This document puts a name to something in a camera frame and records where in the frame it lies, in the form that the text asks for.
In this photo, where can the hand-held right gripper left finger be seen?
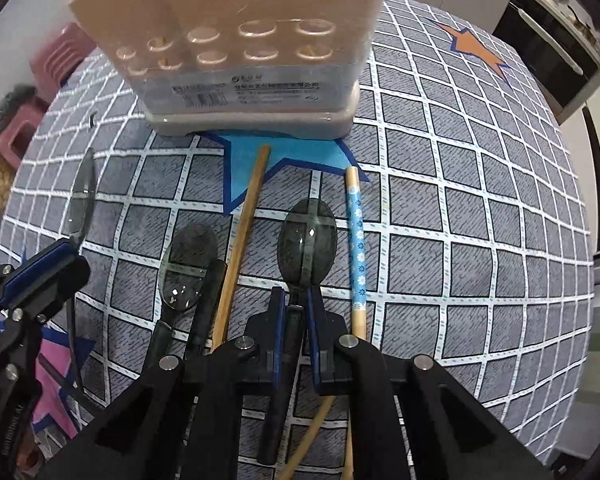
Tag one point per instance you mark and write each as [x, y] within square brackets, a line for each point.
[278, 332]

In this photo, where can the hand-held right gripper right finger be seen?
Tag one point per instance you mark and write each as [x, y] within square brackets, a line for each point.
[322, 352]

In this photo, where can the black spoon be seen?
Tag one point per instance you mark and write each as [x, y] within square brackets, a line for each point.
[187, 260]
[83, 195]
[305, 240]
[210, 295]

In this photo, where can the plain wooden chopstick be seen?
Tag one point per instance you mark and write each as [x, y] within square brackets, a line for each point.
[307, 437]
[245, 230]

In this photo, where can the beige plastic utensil holder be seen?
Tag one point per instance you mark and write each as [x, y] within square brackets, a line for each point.
[260, 85]

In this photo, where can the pink star patch blue edge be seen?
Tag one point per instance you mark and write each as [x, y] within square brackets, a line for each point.
[50, 405]

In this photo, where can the blue floral wooden chopstick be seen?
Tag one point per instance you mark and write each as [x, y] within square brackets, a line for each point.
[355, 240]

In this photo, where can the pink plastic stool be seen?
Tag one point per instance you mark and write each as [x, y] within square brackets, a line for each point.
[62, 52]
[17, 132]

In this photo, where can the grey checked tablecloth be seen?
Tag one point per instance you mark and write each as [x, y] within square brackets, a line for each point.
[455, 210]

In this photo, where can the orange star patch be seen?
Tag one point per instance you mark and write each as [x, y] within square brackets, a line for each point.
[472, 47]

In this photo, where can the black oven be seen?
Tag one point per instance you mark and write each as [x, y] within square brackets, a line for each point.
[550, 55]

